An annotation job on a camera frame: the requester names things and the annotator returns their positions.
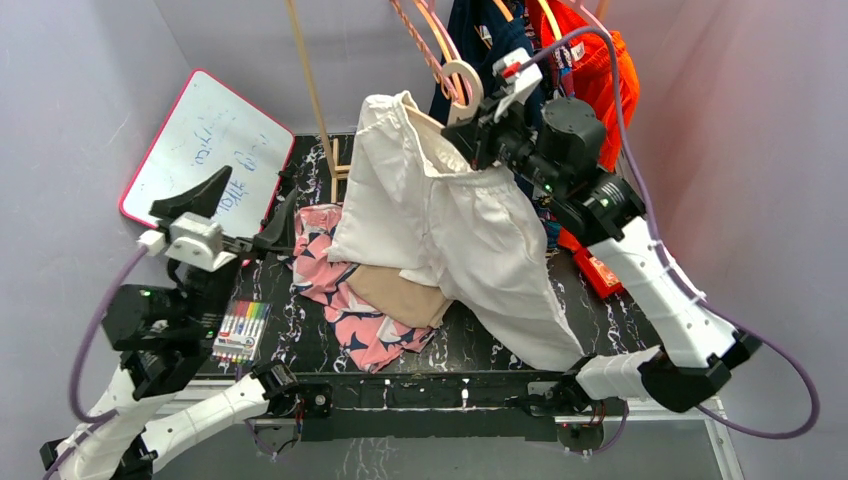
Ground light wooden hanger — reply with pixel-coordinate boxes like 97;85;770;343
441;60;484;127

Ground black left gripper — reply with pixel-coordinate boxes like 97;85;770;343
160;165;299;337

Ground pink shark print shorts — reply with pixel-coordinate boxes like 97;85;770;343
290;204;434;373

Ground white shorts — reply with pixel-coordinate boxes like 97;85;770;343
327;91;583;372

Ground pink and orange hanger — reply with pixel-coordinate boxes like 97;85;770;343
387;0;478;107

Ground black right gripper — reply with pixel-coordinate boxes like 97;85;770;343
442;91;564;197

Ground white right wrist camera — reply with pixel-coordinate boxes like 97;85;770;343
492;48;542;123

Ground coloured marker pack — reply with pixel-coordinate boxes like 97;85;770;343
211;300;272;368

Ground wooden clothes rack frame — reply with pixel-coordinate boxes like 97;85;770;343
284;0;352;203

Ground pink framed whiteboard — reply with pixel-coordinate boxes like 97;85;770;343
118;69;295;237

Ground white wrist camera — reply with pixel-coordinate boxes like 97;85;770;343
492;48;542;123
136;212;237;272

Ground beige shorts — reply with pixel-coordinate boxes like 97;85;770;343
347;265;453;328

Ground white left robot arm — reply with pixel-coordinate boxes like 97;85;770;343
40;166;305;479

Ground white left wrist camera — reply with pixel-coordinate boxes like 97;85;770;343
136;212;237;272

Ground colourful print hanging shorts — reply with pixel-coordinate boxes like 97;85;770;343
523;0;578;250

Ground red plastic bin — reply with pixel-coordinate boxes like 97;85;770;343
573;248;625;299

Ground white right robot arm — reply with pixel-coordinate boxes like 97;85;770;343
442;98;761;414

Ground orange hanging shorts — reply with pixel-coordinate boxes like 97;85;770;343
526;0;641;253

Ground navy blue hanging shorts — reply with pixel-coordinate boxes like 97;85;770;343
429;0;548;200

